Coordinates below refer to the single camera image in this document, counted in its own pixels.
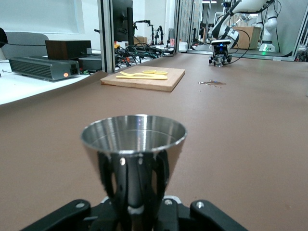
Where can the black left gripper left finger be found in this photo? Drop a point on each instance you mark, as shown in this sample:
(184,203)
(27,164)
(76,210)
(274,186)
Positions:
(69,211)

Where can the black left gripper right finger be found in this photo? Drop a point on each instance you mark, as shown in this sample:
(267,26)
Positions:
(211,214)

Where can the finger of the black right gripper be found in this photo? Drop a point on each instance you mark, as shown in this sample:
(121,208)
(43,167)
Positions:
(228,59)
(211,60)

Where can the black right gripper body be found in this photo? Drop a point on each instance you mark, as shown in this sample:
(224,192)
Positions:
(220,50)

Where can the clear glass shaker cup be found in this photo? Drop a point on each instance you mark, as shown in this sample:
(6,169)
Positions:
(219,61)

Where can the steel jigger measuring cup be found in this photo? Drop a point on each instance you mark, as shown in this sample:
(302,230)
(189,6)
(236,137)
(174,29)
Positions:
(134,168)

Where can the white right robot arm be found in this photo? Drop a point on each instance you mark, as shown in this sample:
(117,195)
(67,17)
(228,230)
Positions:
(245,6)

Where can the spilled liquid puddle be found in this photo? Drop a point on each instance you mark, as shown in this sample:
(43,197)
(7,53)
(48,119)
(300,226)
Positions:
(213,83)

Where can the brown cardboard box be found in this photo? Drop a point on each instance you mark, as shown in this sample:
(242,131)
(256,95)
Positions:
(247,38)

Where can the yellow plastic knife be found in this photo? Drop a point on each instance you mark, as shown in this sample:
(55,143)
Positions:
(144,77)

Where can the wooden cutting board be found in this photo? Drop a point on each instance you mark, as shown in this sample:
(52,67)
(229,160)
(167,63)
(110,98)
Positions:
(144,84)

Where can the brown table cover sheet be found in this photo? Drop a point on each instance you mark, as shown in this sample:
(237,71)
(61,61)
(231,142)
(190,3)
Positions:
(240,144)

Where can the yellow plastic fork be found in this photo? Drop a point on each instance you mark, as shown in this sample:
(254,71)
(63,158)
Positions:
(127,73)

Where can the black computer monitor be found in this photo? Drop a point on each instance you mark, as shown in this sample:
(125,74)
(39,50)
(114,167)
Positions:
(122,21)

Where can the black electronics box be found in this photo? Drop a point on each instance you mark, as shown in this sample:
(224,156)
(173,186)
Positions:
(90,62)

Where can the white side table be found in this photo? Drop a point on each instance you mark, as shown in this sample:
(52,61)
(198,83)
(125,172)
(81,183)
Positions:
(24,91)

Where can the dark brown wooden box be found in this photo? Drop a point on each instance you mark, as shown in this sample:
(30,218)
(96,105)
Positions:
(67,49)

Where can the grey ribbed power supply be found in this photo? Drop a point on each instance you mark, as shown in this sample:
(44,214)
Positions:
(36,67)

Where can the grey chair back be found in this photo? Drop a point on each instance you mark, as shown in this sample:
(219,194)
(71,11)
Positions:
(26,39)

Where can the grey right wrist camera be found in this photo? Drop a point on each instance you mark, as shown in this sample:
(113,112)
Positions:
(216,42)

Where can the aluminium frame profile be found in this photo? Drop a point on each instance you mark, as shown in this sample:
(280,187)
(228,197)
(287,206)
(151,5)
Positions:
(297,36)

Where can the aluminium frame post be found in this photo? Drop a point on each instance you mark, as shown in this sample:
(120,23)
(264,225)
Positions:
(107,36)

